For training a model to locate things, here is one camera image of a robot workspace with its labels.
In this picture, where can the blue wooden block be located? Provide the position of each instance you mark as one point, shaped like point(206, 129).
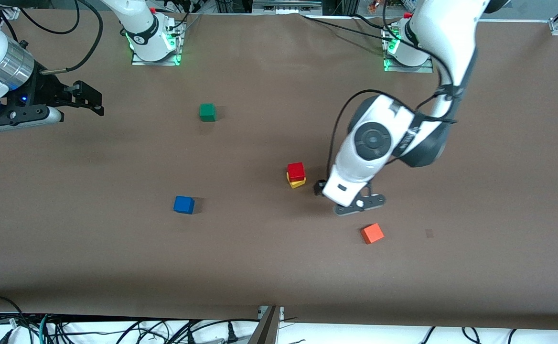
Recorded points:
point(183, 204)

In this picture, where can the yellow wooden block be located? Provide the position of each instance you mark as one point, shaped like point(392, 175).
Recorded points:
point(298, 184)

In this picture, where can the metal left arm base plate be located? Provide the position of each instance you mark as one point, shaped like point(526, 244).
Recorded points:
point(403, 69)

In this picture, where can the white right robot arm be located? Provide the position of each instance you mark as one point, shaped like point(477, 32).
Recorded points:
point(140, 24)

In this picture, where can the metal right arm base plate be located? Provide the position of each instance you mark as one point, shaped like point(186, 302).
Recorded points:
point(179, 48)

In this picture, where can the grey power strip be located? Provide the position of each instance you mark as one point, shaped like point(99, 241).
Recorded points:
point(286, 5)

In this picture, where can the red wooden block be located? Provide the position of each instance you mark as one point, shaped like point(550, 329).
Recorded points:
point(295, 171)

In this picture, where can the orange wooden block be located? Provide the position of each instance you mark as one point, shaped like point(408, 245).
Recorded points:
point(372, 233)

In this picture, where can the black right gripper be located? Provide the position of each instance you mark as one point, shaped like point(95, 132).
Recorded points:
point(45, 91)

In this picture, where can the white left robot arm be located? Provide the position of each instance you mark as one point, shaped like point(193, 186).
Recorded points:
point(372, 141)

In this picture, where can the green wooden block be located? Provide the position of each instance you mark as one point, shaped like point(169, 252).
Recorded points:
point(207, 112)

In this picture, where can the aluminium profile beam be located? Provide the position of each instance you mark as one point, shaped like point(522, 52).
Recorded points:
point(267, 329)

